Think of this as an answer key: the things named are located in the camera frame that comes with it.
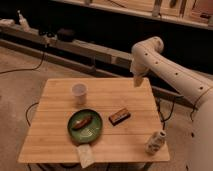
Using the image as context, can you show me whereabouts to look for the wooden table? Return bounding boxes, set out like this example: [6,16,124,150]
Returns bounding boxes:
[18,78,170,163]

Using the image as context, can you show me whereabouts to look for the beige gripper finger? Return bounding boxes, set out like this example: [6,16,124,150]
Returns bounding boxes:
[133,76,144,87]

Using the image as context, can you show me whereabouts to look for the white patterned bottle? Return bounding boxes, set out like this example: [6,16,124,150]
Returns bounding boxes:
[145,130,166,155]

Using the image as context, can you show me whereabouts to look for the brown rectangular box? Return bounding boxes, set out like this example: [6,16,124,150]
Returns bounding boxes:
[109,108,131,126]

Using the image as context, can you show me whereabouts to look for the black device on ledge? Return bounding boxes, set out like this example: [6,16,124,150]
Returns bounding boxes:
[57,28,75,42]

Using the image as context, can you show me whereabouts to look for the green round plate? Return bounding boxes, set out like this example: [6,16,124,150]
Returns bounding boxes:
[67,109,103,144]

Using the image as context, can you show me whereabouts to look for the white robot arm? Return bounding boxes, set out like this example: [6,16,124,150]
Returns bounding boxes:
[130,36,213,171]

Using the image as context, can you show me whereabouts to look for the black cable on floor left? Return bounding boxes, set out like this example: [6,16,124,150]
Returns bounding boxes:
[0,46,46,76]

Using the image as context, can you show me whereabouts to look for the white folded napkin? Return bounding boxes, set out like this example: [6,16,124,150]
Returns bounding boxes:
[77,144,95,168]

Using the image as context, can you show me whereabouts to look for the brown sausage on plate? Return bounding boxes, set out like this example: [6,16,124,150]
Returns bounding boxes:
[72,116,93,130]

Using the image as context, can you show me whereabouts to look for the black cable under table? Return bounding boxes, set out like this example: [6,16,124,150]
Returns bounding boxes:
[25,102,40,127]

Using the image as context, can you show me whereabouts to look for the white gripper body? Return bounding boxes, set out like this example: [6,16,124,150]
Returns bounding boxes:
[130,58,149,77]

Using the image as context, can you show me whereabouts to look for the white bottle on ledge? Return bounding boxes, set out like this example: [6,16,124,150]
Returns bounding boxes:
[17,10,30,32]

